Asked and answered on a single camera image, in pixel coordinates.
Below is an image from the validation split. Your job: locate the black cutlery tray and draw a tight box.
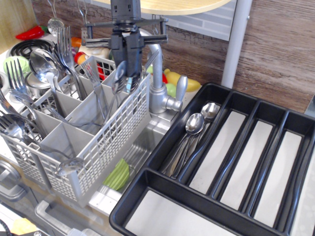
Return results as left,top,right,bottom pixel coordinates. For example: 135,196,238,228
109,84,315,236

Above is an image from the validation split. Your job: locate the steel sink basin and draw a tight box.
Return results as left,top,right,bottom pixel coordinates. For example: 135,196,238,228
89,117,171,216

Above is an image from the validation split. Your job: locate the wooden round shelf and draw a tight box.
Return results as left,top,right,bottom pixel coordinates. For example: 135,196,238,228
92,0,232,16

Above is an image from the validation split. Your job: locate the steel fork upright left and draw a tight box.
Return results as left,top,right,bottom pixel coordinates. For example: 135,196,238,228
7,65,37,119

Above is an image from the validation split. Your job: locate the steel spoon in tray front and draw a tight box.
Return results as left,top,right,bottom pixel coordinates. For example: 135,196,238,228
167,113,204,178

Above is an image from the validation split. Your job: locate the large steel serving spoon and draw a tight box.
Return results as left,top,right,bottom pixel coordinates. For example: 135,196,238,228
29,48,65,118

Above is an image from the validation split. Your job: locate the green toy cabbage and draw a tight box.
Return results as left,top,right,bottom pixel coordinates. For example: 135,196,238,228
3,56,31,76

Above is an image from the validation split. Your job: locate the steel spoon in tray back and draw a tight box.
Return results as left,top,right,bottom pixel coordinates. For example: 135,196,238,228
159,102,220,176

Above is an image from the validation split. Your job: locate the steel spoon in tray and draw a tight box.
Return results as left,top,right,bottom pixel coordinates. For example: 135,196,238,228
167,113,204,178
159,102,220,176

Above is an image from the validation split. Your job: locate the small steel spoon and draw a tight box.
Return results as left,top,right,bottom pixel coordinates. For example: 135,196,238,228
103,60,127,126

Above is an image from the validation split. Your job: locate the hanging steel skimmer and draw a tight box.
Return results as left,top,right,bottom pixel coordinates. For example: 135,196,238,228
47,0,64,36

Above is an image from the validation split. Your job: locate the silver kitchen faucet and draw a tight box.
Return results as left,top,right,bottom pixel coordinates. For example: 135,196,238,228
140,29,188,114

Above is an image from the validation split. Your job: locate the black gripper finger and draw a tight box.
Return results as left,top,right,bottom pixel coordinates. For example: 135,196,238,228
126,33,144,77
110,34,127,67

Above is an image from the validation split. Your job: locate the steel forks cluster centre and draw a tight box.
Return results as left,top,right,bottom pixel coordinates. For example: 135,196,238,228
57,26,87,101

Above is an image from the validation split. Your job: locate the grey metal pole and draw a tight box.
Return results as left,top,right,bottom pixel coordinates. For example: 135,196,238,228
221,0,252,89

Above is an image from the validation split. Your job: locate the red toy chili pepper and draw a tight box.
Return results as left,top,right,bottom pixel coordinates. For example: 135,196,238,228
15,25,48,40

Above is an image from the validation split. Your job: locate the steel fork lower left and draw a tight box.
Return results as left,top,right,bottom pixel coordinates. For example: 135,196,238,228
0,114,38,145

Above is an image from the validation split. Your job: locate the steel fork in middle slot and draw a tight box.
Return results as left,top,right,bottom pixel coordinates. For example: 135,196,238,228
81,58,108,121

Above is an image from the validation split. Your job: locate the grey plastic cutlery basket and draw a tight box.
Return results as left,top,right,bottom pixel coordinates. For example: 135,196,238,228
0,55,151,208

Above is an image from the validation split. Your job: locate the black stove burner coil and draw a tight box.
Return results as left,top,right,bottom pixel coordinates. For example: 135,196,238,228
8,39,52,59

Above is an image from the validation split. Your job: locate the green toy vegetable in sink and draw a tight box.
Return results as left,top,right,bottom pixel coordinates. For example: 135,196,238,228
103,159,129,190

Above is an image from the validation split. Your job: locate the steel spoon at basket front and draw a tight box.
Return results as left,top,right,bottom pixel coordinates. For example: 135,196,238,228
39,145,84,177

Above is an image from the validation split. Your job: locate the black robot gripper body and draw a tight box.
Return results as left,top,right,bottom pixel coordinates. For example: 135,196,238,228
82,0,168,48

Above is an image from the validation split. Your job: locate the yellow toy banana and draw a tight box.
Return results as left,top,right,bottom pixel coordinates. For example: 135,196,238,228
164,68,201,92

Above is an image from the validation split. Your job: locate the steel pot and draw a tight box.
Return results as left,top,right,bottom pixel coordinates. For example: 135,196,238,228
26,72,51,98

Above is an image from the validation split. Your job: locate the hanging steel spatula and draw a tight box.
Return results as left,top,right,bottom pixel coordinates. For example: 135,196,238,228
76,0,93,42

